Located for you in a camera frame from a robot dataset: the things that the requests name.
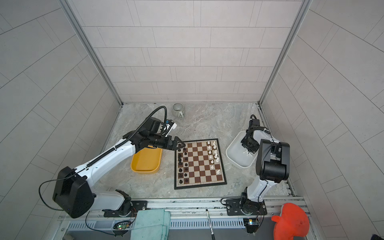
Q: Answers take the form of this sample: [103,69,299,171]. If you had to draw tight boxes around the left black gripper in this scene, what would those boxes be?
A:
[148,134,186,152]

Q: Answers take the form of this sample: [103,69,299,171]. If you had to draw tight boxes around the yellow plastic tray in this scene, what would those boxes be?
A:
[131,148,163,174]

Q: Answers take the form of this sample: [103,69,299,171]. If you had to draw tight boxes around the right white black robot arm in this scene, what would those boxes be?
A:
[240,115,290,215]

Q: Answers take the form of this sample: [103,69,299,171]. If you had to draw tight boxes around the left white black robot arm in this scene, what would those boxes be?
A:
[52,106,186,219]

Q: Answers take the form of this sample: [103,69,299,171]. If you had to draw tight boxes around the black chess pieces on board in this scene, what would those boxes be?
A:
[176,146,190,186]

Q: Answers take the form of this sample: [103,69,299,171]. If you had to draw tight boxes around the white chess pieces on board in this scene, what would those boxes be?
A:
[205,140,223,176]

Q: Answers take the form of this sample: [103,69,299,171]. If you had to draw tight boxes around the white plastic tray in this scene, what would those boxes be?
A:
[226,130,275,169]

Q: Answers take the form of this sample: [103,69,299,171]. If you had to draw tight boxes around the brown white chessboard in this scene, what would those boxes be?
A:
[174,139,227,190]

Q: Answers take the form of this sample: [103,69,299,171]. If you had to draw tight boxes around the white ribbed ceramic cup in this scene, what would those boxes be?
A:
[172,103,185,118]

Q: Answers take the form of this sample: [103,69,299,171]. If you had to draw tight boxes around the green cloth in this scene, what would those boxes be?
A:
[130,209,171,240]

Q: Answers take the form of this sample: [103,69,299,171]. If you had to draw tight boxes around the red plastic funnel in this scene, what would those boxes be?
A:
[271,203,310,240]

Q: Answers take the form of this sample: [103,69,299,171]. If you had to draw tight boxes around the black pen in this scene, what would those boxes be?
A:
[206,209,216,240]

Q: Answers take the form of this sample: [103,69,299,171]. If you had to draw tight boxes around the aluminium rail frame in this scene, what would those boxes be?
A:
[52,196,310,240]

